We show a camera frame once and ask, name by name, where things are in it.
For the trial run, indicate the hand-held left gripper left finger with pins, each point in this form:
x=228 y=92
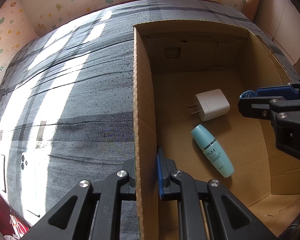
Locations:
x=130 y=180

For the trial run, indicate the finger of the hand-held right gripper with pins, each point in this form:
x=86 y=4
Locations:
x=255 y=108
x=272 y=91

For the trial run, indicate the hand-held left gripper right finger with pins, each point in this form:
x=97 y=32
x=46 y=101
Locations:
x=160 y=177

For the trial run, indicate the white charger plug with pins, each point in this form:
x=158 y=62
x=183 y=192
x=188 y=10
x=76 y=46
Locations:
x=212 y=103

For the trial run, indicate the brown cardboard box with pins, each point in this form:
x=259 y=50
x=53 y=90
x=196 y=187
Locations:
x=170 y=135

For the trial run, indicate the teal cosmetic bottle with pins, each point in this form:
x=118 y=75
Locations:
x=210 y=147

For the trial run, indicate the beige wooden wardrobe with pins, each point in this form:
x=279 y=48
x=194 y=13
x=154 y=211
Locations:
x=285 y=17

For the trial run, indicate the orange curtain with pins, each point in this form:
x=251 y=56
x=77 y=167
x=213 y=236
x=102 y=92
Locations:
x=255 y=0

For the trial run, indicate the white smartphone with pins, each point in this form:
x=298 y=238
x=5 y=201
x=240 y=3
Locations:
x=30 y=185

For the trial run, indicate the white flat device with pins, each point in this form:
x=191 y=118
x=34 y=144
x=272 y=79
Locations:
x=3 y=172

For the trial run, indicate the red cloth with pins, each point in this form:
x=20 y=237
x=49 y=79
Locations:
x=5 y=215

